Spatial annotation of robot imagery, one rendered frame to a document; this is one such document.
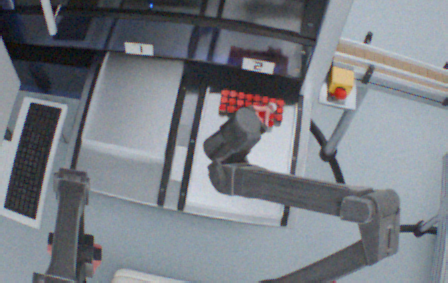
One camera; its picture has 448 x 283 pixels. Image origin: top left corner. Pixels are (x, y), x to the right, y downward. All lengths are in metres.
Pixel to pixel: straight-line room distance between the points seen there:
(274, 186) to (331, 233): 1.50
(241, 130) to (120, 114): 0.64
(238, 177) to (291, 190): 0.14
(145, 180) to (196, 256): 0.89
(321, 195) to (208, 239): 1.52
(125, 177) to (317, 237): 1.15
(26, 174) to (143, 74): 0.52
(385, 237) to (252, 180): 0.34
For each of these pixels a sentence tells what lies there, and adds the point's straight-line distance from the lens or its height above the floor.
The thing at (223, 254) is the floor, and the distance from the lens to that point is 2.48.
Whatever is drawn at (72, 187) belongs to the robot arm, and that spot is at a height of 1.40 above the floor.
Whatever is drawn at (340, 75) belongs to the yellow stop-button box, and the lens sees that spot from 1.66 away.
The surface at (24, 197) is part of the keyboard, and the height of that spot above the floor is 0.83.
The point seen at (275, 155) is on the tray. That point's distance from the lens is 1.68.
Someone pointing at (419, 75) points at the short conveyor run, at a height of 0.93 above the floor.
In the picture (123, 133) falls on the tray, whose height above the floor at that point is 0.88.
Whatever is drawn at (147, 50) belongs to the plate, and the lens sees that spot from 1.66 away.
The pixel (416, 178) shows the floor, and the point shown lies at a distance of 2.80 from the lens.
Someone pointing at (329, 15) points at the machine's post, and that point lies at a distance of 1.37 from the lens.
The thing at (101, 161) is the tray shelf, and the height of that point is 0.88.
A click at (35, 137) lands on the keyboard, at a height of 0.83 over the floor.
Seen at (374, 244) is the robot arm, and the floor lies 1.58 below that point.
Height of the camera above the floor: 2.43
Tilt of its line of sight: 67 degrees down
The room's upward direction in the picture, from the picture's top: 8 degrees clockwise
